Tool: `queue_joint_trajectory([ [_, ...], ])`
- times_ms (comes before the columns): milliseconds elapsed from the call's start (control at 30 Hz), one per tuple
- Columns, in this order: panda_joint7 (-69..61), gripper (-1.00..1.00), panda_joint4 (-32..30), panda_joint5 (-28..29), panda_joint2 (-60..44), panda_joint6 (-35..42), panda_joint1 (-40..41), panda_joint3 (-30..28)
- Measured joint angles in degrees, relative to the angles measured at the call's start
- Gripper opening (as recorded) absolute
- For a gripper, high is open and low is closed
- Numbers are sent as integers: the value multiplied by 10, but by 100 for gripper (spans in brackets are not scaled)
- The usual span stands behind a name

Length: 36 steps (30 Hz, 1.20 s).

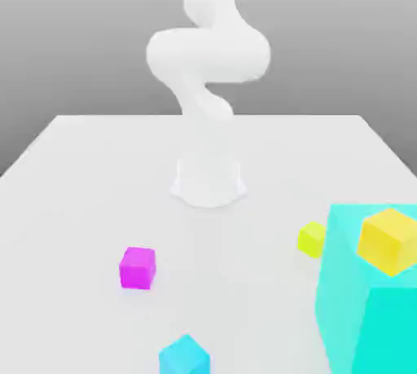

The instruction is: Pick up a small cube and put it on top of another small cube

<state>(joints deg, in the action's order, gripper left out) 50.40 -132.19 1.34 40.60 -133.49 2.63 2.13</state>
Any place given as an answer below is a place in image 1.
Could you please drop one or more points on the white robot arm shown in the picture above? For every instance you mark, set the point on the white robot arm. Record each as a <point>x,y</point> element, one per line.
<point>208,54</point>

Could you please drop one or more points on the small magenta cube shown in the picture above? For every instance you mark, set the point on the small magenta cube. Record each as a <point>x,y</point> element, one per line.
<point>136,269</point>

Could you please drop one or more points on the small lime cube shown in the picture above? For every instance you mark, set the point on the small lime cube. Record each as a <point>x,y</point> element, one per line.
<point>311,240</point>

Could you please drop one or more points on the small light blue cube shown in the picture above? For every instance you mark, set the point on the small light blue cube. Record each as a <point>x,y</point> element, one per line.
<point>184,357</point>

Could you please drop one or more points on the small yellow cube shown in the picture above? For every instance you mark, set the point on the small yellow cube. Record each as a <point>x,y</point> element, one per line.
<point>386,243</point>

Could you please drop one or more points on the large cyan box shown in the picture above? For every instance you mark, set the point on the large cyan box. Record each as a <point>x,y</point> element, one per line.
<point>345,299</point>

